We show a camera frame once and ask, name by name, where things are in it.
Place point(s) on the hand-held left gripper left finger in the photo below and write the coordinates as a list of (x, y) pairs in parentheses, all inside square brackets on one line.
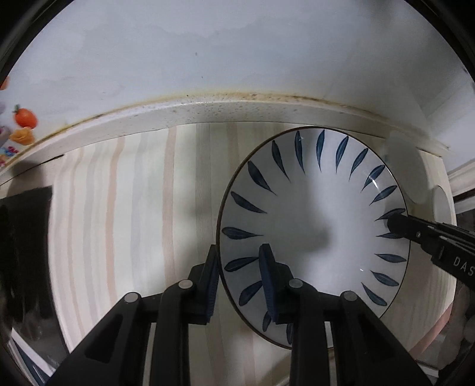
[(211, 285)]

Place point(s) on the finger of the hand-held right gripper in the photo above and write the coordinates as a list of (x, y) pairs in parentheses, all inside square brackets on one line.
[(408, 230)]

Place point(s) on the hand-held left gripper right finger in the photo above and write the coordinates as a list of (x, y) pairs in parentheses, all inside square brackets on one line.
[(268, 282)]

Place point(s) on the blue leaf pattern plate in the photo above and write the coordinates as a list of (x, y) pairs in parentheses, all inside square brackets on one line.
[(315, 208)]

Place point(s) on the black gas stove top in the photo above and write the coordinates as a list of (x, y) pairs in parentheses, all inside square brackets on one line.
[(26, 259)]

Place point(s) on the orange wedge wall sticker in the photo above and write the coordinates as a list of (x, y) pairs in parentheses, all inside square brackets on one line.
[(22, 136)]

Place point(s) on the colourful character wall stickers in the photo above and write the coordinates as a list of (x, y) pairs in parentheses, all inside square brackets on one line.
[(8, 153)]

